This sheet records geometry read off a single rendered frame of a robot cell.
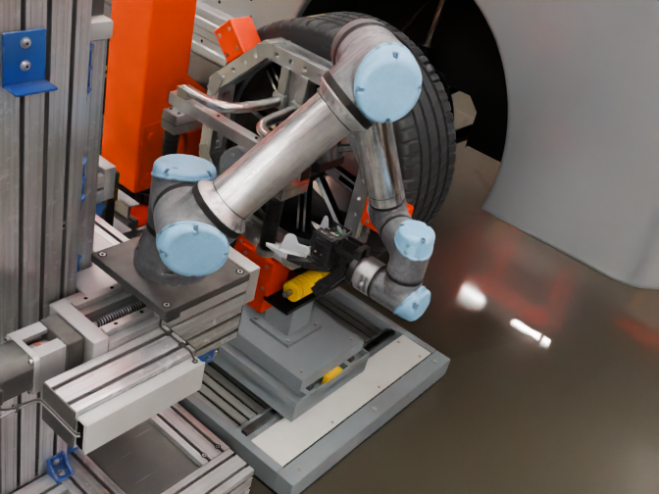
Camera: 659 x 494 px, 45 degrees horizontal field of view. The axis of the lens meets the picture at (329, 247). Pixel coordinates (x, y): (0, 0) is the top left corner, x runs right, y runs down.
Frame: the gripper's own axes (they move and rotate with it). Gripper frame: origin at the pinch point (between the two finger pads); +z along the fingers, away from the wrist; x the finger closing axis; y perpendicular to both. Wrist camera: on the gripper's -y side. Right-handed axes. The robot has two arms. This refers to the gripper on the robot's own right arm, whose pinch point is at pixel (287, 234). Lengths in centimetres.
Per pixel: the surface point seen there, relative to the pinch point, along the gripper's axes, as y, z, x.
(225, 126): 15.1, 24.1, -2.1
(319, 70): 28.6, 15.4, -21.3
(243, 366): -67, 22, -21
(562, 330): -86, -31, -152
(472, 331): -85, -7, -119
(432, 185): 5.1, -10.9, -40.9
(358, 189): 6.1, -2.4, -20.8
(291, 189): 9.7, 2.5, -1.8
